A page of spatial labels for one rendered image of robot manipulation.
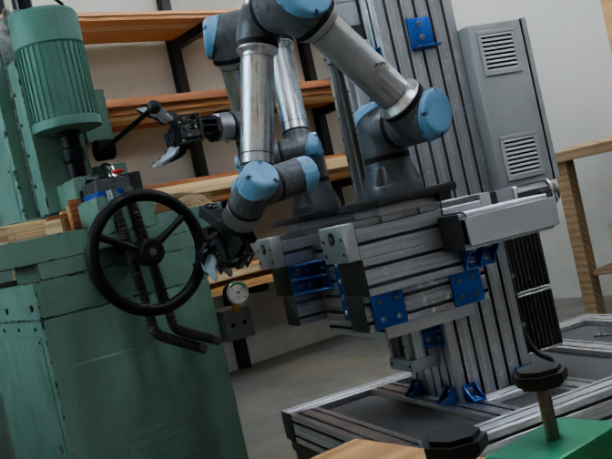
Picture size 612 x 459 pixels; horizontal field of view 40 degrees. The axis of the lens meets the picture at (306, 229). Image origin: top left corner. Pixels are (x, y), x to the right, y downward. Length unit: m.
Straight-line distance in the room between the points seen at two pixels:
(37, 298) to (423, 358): 1.03
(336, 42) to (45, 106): 0.77
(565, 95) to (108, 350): 3.51
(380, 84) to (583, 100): 3.11
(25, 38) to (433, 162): 1.11
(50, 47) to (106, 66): 2.75
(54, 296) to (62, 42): 0.65
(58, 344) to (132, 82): 3.14
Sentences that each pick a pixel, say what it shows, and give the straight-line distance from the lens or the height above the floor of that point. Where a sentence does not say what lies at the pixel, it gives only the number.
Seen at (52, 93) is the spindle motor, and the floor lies 1.25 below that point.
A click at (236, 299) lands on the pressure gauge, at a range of 2.13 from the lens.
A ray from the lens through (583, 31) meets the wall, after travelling 4.92.
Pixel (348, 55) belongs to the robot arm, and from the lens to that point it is 1.86.
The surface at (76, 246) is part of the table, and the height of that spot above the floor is 0.86.
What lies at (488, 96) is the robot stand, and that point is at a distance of 2.39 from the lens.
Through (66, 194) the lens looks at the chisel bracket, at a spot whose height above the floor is 1.00.
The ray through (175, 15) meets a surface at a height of 2.01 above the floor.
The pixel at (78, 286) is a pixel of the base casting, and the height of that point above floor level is 0.77.
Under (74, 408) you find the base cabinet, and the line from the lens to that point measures 2.04.
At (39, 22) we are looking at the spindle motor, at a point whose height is 1.43.
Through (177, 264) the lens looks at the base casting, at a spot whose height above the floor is 0.76.
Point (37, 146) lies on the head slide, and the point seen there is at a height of 1.15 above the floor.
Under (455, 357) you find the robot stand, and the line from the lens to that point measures 2.32.
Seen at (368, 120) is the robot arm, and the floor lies 1.01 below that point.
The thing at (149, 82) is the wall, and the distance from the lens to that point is 5.05.
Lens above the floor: 0.81
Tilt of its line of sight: 1 degrees down
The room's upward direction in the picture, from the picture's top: 13 degrees counter-clockwise
